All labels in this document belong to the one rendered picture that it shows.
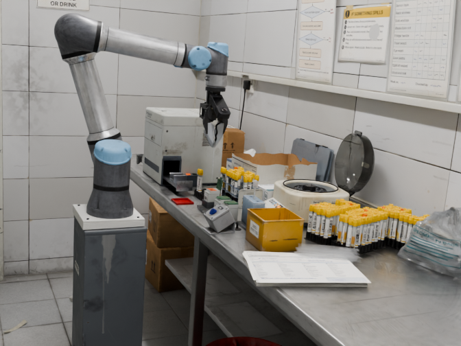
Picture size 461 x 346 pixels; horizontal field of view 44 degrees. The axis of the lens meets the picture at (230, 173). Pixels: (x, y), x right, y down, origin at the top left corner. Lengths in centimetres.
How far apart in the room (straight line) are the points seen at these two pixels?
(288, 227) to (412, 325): 51
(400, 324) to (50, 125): 268
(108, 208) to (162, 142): 62
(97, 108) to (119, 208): 35
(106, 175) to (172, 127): 62
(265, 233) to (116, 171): 51
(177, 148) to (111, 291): 76
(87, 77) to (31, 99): 166
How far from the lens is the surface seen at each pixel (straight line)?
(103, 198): 187
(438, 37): 198
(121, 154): 184
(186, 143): 243
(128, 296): 195
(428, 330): 139
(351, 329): 132
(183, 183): 228
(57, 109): 362
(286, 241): 173
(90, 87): 196
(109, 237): 186
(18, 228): 375
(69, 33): 184
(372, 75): 223
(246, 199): 192
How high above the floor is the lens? 145
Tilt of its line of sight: 12 degrees down
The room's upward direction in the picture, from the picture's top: 4 degrees clockwise
